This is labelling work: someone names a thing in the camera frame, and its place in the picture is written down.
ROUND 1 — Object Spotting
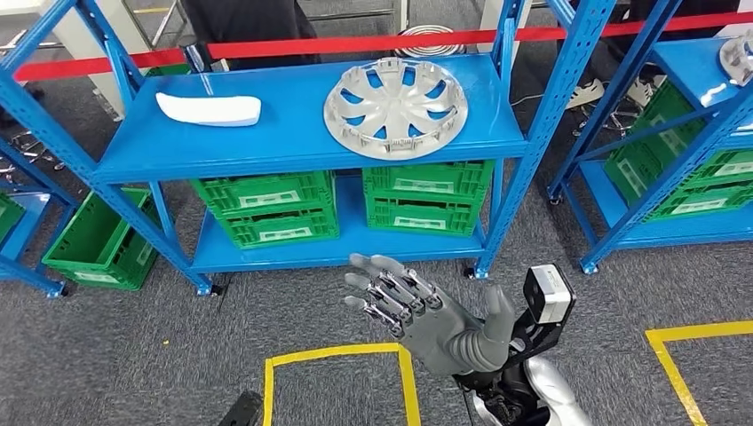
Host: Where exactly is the dark chrome barrier post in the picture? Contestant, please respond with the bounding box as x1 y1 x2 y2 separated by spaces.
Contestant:
183 42 231 74

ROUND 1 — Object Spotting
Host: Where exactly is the clear plastic bottle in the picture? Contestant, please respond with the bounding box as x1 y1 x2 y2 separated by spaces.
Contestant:
92 88 123 122

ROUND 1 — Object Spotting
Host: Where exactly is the green plastic crate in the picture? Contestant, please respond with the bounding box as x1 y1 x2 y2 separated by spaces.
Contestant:
144 63 193 77
0 193 26 242
41 187 160 292
604 138 753 224
220 205 341 250
189 170 337 220
364 193 484 238
361 160 495 204
644 79 753 180

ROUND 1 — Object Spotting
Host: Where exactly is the black robot foot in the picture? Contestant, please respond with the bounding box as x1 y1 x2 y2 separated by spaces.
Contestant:
218 390 264 426

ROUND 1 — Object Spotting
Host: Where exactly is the red barrier belt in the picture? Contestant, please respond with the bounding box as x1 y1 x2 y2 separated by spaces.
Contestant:
12 10 753 83

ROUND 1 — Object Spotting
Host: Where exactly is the yellow floor tape square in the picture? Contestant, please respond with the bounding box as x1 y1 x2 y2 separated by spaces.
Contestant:
644 319 753 426
263 343 423 426

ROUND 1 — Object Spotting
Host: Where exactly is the black ringed round stool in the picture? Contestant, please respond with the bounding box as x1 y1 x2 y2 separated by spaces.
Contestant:
392 24 467 59

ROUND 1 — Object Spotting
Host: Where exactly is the white curved plastic part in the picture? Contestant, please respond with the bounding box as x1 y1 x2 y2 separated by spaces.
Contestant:
155 91 262 128

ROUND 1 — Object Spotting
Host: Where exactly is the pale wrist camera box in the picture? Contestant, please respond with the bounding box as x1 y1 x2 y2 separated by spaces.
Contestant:
523 264 576 326

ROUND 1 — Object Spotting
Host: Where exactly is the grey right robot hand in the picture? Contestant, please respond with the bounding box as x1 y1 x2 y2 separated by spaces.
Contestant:
343 253 519 376

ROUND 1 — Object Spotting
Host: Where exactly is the chrome chair base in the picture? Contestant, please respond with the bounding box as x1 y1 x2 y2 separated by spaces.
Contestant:
573 99 646 139
0 130 66 178

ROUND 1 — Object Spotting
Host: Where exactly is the silver wheel hubcap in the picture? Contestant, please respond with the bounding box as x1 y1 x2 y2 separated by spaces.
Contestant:
322 57 470 162
718 32 753 88

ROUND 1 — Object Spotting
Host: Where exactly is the person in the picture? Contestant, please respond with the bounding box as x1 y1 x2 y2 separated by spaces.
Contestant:
180 0 321 72
564 0 742 110

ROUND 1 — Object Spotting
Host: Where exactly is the blue metal shelf rack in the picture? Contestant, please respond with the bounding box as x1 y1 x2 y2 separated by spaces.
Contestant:
547 0 753 276
0 0 610 297
0 140 77 299

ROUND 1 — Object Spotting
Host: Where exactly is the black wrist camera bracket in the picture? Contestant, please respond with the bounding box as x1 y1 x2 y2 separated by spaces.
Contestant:
508 312 569 359

